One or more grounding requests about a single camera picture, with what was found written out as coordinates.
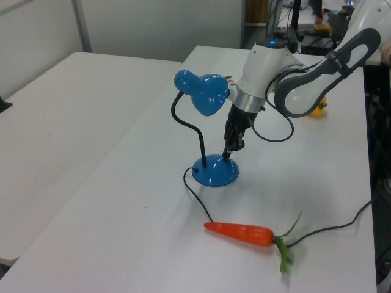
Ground black equipment box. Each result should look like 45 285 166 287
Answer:
301 29 340 56

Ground blue desk lamp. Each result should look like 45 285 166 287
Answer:
171 69 240 187

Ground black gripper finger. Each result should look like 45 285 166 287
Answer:
222 121 236 160
231 130 246 153

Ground black monitor stand pole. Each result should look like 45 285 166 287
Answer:
290 0 302 31

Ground dark robot arm cable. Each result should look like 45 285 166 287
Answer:
252 65 309 143

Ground grey metal shelf frame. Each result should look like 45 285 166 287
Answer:
241 0 276 49

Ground orange toy carrot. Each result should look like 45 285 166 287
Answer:
203 211 303 273

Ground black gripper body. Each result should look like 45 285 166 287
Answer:
227 104 257 136

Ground yellow toy bell pepper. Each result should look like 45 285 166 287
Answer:
307 96 328 118

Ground black lamp power cable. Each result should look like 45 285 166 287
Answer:
182 167 373 248

